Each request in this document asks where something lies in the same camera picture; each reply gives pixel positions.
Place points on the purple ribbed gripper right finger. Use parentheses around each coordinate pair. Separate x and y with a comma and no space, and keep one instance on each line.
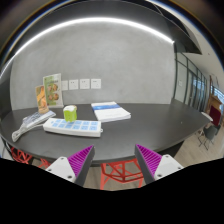
(155,166)

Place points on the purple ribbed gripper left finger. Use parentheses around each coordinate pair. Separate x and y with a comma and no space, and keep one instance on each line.
(75,167)

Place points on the green white charger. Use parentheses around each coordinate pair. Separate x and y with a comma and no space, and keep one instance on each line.
(70,113)

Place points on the red metal stool centre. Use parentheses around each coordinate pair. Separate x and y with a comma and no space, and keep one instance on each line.
(118,172)

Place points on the red metal stool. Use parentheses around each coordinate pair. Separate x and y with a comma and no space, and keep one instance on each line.
(118,172)
(25,158)

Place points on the red metal stool left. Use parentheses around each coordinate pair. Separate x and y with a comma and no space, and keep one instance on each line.
(25,158)

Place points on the flat leaflet on table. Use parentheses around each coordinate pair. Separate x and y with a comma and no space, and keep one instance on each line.
(38,117)

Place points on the grey chair at right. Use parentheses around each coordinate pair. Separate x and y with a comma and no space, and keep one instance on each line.
(207,136)

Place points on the blue white book stack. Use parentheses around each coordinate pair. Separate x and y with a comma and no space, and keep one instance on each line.
(109,111)

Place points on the orange standing brochure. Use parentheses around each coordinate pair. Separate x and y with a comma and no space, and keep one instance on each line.
(41,99)

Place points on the green standing brochure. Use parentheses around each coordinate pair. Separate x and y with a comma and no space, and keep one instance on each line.
(53,90)

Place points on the white wall socket left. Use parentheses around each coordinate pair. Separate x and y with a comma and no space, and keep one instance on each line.
(73,84)

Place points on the white wall socket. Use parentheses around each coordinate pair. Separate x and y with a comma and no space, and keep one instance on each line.
(95,83)
(84,83)
(73,84)

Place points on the white wall socket middle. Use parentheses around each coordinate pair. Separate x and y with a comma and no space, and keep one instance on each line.
(84,83)

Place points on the grey wall socket far left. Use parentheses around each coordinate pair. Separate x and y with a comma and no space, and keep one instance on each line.
(64,85)

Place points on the white wall socket right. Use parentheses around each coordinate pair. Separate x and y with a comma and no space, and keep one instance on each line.
(95,83)

